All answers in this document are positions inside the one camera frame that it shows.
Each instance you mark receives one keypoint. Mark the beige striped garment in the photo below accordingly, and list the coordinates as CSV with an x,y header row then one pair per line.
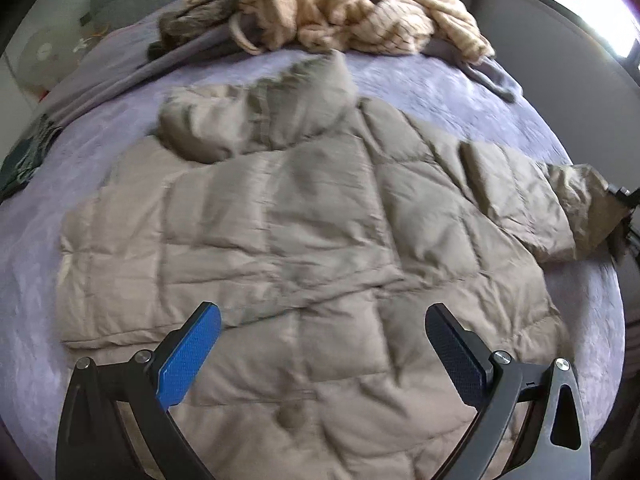
x,y
150,67

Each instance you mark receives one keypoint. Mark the cream striped sweater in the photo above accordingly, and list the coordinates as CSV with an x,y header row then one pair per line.
x,y
360,10

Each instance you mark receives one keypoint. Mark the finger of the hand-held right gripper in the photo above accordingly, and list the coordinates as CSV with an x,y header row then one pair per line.
x,y
631,242
621,192

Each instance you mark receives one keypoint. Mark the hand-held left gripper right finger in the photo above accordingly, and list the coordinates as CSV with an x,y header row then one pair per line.
x,y
452,352

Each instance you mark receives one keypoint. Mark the brown fuzzy garment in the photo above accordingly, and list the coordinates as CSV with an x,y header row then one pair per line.
x,y
200,7

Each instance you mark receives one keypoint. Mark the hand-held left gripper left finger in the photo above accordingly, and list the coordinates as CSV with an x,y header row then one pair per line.
x,y
192,355

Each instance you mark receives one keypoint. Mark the white fan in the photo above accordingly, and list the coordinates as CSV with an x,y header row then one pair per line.
x,y
42,62

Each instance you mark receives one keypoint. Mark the beige puffer jacket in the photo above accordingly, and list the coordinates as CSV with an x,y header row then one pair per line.
x,y
320,220

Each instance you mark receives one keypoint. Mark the dark green patterned cloth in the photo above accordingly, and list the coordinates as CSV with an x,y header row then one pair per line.
x,y
25,155

